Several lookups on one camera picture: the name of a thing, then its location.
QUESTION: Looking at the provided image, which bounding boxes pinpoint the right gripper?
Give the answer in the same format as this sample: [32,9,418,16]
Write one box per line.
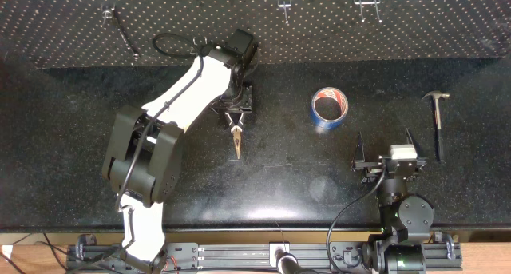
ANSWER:
[351,128,427,184]

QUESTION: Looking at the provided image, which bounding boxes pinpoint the hammer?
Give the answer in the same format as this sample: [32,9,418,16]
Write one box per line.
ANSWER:
[421,89,451,165]

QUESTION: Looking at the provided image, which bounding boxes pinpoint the roll of blue tape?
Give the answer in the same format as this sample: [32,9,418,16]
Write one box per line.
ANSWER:
[310,85,350,131]

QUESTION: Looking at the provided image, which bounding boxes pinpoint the pliers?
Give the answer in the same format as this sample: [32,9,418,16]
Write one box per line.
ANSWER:
[223,110,247,161]

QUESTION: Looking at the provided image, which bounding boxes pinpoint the black pegboard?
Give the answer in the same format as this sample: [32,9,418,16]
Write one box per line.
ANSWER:
[0,0,511,69]

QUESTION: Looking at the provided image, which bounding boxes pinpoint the double metal hook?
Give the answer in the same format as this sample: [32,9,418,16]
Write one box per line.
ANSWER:
[353,0,383,24]

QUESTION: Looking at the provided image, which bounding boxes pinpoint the wrench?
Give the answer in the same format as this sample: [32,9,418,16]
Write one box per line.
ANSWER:
[101,6,141,62]

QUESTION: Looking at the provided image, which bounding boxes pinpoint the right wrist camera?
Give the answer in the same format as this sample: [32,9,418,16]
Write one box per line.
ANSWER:
[389,144,418,161]

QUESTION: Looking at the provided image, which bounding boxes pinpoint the black cable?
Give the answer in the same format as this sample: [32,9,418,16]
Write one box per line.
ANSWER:
[325,168,388,273]
[113,32,208,213]

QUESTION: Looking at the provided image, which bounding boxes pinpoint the mounting rail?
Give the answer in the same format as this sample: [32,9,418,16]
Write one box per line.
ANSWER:
[65,232,464,274]

